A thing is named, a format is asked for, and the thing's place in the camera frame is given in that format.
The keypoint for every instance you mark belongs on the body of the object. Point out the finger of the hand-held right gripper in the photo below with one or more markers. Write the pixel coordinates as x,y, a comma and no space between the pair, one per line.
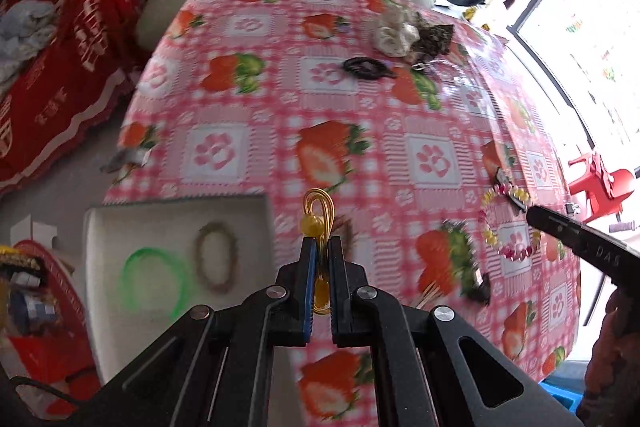
555,222

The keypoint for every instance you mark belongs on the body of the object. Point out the blue capped bottle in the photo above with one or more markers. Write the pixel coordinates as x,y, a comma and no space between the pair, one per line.
32,307

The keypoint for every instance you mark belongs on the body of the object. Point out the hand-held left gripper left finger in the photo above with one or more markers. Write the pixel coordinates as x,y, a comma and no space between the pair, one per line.
308,267

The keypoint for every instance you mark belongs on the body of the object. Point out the red round bin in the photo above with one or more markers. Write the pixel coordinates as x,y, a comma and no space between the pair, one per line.
75,317

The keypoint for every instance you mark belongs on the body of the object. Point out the white scrunchie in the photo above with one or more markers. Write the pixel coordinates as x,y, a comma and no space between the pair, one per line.
395,34

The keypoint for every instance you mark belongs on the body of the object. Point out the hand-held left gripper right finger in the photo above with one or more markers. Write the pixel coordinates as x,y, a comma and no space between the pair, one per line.
336,267

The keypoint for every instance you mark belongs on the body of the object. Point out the red plastic chair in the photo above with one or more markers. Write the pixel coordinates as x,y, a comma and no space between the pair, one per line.
607,189

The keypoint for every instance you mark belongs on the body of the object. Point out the green translucent bangle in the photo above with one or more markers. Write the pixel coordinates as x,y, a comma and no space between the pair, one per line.
123,278

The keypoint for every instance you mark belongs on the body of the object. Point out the dark patterned scrunchie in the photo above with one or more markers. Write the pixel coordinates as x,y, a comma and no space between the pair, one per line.
432,39

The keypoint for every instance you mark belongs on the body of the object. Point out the red packet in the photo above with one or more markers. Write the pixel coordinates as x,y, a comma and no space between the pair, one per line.
50,372

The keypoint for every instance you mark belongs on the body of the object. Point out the red printed blanket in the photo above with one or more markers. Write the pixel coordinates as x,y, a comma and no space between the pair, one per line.
75,57

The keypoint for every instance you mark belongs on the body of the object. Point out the white jewelry box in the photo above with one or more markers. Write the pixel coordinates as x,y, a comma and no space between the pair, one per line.
150,222

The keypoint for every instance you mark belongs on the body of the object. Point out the person's right forearm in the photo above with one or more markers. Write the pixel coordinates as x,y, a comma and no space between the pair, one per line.
612,357

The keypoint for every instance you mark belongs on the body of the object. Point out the grey crumpled cloth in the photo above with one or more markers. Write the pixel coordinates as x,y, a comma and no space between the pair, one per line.
25,32

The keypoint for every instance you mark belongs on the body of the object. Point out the black wavy hair clip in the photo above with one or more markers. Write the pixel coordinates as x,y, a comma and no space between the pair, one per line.
479,289

